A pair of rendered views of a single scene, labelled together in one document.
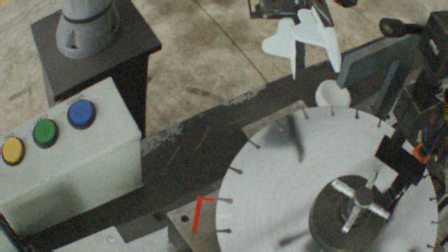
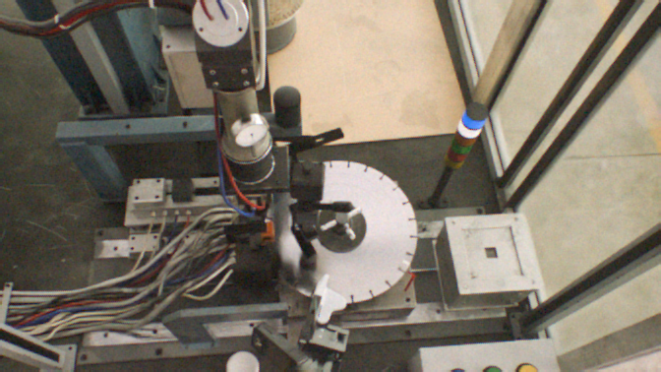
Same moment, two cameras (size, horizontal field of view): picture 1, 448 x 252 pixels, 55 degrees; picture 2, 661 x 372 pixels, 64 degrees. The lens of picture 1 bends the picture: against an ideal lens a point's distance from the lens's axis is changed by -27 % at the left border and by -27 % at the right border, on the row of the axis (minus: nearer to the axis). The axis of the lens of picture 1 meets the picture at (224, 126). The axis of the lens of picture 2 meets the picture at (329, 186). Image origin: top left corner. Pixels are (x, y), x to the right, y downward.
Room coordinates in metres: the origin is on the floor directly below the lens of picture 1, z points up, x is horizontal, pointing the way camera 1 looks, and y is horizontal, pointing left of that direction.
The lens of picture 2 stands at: (0.68, 0.05, 2.00)
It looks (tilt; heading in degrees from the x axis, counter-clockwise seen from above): 62 degrees down; 214
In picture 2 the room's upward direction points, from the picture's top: 4 degrees clockwise
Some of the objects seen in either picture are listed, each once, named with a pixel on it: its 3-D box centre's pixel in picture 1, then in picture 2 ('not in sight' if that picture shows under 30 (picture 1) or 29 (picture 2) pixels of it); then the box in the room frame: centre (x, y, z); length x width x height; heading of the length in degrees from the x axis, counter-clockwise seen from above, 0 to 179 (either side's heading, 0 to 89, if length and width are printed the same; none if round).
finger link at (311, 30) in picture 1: (313, 36); (330, 299); (0.45, -0.08, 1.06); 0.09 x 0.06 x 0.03; 23
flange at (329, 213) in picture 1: (353, 211); (340, 224); (0.29, -0.17, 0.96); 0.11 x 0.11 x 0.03
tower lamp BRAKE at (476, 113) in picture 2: not in sight; (474, 115); (0.00, -0.07, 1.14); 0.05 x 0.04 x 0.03; 42
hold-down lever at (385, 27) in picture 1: (414, 38); (328, 197); (0.35, -0.17, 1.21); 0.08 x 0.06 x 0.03; 132
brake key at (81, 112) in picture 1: (81, 114); not in sight; (0.38, 0.20, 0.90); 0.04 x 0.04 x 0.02
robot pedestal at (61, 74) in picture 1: (94, 131); not in sight; (0.68, 0.32, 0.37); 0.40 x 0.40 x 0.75; 42
